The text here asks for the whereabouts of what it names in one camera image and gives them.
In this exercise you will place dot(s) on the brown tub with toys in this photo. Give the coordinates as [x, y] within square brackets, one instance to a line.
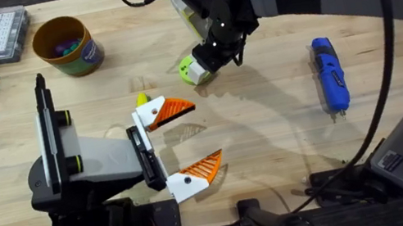
[88, 60]

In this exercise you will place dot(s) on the right wrist upright plate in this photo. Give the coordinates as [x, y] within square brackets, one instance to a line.
[177, 5]

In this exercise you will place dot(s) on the left wrist upright plate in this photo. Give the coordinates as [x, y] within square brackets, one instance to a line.
[49, 135]

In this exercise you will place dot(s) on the wrist upright plate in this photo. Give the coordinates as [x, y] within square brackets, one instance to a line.
[49, 135]
[177, 5]

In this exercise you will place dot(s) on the black stand tube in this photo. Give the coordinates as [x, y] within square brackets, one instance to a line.
[274, 220]

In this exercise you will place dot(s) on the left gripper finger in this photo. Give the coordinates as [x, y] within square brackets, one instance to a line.
[189, 183]
[155, 110]

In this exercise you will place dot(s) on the yellow green toy vegetable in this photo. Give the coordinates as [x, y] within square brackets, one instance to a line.
[143, 99]

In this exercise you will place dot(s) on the green disc with holes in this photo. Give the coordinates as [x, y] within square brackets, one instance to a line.
[184, 72]

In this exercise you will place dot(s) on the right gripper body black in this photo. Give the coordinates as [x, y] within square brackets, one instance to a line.
[229, 21]

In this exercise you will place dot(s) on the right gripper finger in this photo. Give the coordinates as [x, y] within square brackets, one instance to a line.
[204, 75]
[192, 67]

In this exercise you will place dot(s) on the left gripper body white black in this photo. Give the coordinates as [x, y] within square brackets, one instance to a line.
[109, 158]

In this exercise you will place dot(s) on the blue electric screwdriver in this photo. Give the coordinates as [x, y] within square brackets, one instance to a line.
[329, 73]

